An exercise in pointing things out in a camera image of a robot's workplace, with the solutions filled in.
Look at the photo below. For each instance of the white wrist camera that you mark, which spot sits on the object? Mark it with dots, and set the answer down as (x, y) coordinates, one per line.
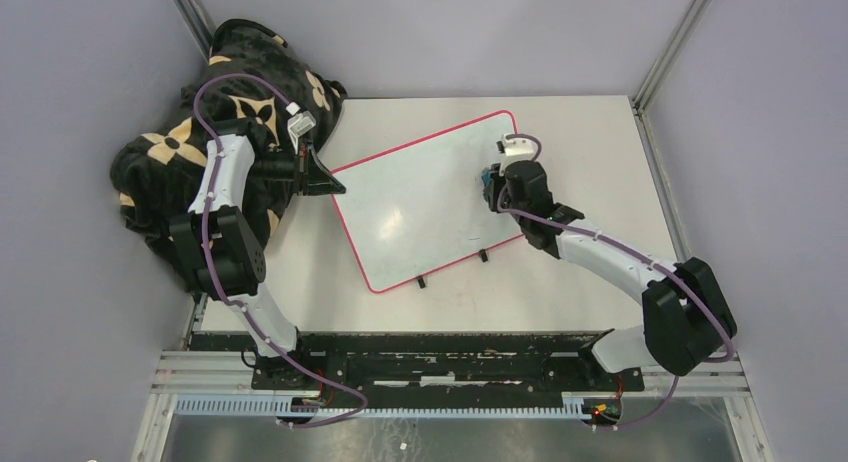
(300, 122)
(512, 148)

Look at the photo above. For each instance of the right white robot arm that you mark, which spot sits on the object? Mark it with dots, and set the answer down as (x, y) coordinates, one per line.
(685, 318)

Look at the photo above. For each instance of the black floral blanket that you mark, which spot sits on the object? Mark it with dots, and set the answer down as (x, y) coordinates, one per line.
(250, 77)

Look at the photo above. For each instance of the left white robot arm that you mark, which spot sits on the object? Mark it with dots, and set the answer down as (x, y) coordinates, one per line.
(219, 251)

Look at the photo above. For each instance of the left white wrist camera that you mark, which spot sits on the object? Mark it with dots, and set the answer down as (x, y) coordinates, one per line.
(300, 122)

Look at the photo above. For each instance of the left corner aluminium post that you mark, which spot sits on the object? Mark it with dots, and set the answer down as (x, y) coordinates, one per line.
(198, 22)

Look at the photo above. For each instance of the right corner aluminium post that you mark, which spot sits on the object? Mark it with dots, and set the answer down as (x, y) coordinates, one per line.
(668, 55)

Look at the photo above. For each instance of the corner aluminium post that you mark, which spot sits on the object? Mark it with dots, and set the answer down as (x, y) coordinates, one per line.
(198, 22)
(668, 55)

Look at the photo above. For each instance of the aluminium rail frame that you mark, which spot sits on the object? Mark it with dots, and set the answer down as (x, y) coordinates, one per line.
(710, 396)

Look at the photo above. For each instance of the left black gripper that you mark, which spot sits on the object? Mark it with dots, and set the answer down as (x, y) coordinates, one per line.
(320, 180)

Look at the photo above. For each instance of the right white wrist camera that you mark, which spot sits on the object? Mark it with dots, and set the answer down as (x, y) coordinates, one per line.
(512, 148)

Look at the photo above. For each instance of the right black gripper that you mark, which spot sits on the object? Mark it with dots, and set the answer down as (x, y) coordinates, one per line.
(497, 170)

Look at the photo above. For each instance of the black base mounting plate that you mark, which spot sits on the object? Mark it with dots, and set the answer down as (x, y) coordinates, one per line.
(439, 372)

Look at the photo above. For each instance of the red-framed whiteboard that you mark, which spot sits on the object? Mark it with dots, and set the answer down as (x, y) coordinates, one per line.
(418, 208)

